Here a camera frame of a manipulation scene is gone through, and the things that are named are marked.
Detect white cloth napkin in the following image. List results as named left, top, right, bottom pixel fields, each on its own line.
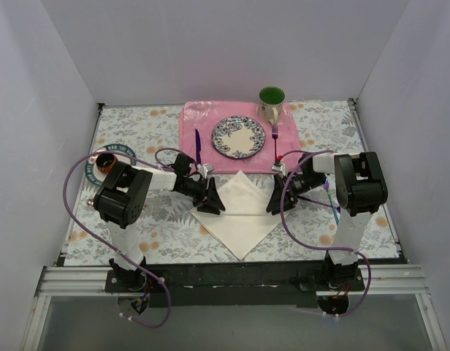
left=191, top=171, right=281, bottom=260

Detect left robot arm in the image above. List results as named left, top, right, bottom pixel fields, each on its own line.
left=94, top=153, right=226, bottom=293

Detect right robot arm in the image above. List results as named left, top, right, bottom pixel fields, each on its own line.
left=266, top=151, right=388, bottom=291

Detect cream mug green inside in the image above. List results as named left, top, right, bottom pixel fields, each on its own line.
left=257, top=86, right=286, bottom=126

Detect iridescent blue fork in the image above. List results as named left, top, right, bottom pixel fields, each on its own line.
left=323, top=180, right=340, bottom=224

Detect purple spoon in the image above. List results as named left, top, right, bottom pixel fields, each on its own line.
left=297, top=196, right=340, bottom=213

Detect purple knife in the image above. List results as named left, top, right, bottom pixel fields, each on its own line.
left=195, top=129, right=202, bottom=165

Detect purple fork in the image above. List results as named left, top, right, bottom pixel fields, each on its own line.
left=272, top=125, right=279, bottom=164

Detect floral patterned tablecloth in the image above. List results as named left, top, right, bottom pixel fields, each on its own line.
left=66, top=100, right=408, bottom=264

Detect blue floral plate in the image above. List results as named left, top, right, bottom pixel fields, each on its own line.
left=211, top=116, right=266, bottom=159

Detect pink satin placemat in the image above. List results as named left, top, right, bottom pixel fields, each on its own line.
left=179, top=101, right=300, bottom=174

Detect orange brown small cup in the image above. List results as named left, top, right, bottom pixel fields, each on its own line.
left=95, top=154, right=118, bottom=175

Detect teal rimmed saucer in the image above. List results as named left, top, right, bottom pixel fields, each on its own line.
left=84, top=143, right=136, bottom=186

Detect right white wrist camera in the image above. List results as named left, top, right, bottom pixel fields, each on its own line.
left=271, top=156, right=287, bottom=176

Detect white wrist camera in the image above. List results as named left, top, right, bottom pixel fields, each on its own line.
left=197, top=164, right=215, bottom=178
left=271, top=156, right=287, bottom=176

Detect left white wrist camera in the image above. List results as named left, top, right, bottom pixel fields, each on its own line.
left=197, top=164, right=215, bottom=178

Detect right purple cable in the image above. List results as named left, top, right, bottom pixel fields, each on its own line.
left=275, top=149, right=370, bottom=318

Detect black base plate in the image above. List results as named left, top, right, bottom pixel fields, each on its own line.
left=104, top=260, right=366, bottom=308

